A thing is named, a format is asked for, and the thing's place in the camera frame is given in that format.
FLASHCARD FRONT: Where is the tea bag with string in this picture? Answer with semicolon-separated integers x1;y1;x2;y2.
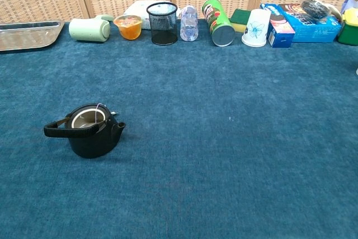
94;103;121;124

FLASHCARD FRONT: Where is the black teapot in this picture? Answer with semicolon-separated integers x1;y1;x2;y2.
43;102;126;159

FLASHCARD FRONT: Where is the blue tablecloth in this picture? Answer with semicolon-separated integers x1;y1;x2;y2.
0;19;358;239

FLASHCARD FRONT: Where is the black mesh pen holder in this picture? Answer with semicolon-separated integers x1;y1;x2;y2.
146;2;179;46

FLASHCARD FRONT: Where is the clear plastic water bottle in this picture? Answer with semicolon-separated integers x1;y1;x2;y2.
180;4;199;42

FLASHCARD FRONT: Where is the orange jelly cup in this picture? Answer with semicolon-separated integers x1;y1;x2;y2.
113;15;143;40

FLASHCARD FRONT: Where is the green chips can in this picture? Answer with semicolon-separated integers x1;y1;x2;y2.
202;0;236;47

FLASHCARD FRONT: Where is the white wet wipes pack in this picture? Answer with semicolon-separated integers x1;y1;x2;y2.
123;0;182;30

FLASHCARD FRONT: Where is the green yellow sponge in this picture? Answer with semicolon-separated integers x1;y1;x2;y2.
228;8;252;33

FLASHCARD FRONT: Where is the white flower paper cup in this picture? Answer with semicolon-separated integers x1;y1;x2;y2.
241;8;272;48

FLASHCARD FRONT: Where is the pale green lint roller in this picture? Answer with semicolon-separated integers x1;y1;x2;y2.
68;14;115;43

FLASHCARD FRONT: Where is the blue pink cookie box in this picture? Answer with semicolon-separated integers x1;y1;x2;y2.
260;3;296;49

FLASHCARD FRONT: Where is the stainless steel tray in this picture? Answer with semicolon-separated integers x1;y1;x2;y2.
0;20;65;52

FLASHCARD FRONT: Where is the yellow lid green container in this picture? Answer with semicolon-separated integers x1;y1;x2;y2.
337;8;358;46

